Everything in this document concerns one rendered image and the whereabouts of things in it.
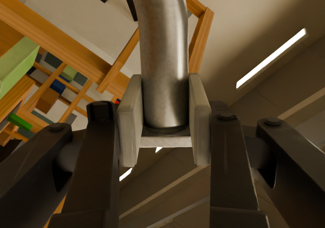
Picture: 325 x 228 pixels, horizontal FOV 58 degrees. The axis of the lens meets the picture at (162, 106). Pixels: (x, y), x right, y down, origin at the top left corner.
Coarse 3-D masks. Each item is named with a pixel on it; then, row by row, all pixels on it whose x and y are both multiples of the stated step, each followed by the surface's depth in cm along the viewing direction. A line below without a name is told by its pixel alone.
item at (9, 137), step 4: (8, 124) 788; (12, 124) 794; (12, 128) 788; (4, 132) 771; (0, 136) 761; (4, 136) 766; (8, 136) 771; (12, 136) 828; (0, 140) 756; (4, 140) 761; (8, 140) 807; (0, 144) 771; (4, 144) 792
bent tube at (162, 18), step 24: (144, 0) 16; (168, 0) 16; (144, 24) 17; (168, 24) 16; (144, 48) 17; (168, 48) 17; (144, 72) 18; (168, 72) 17; (144, 96) 18; (168, 96) 18; (144, 120) 19; (168, 120) 18; (144, 144) 18; (168, 144) 18
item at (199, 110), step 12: (192, 84) 17; (192, 96) 15; (204, 96) 15; (192, 108) 15; (204, 108) 13; (192, 120) 15; (204, 120) 13; (192, 132) 15; (204, 132) 13; (192, 144) 15; (204, 144) 14; (204, 156) 14
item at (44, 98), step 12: (36, 60) 542; (48, 72) 539; (60, 72) 555; (72, 72) 576; (36, 84) 565; (48, 84) 526; (60, 84) 543; (36, 96) 493; (48, 96) 521; (60, 96) 578; (84, 96) 556; (24, 108) 469; (48, 108) 524; (72, 108) 521; (60, 120) 494; (72, 120) 517; (12, 132) 484; (36, 132) 465
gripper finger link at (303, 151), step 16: (256, 128) 12; (272, 128) 12; (288, 128) 11; (272, 144) 11; (288, 144) 10; (304, 144) 10; (288, 160) 10; (304, 160) 9; (320, 160) 9; (256, 176) 13; (272, 176) 12; (288, 176) 10; (304, 176) 9; (320, 176) 8; (272, 192) 11; (288, 192) 10; (304, 192) 9; (320, 192) 8; (288, 208) 10; (304, 208) 9; (320, 208) 8; (288, 224) 10; (304, 224) 9; (320, 224) 8
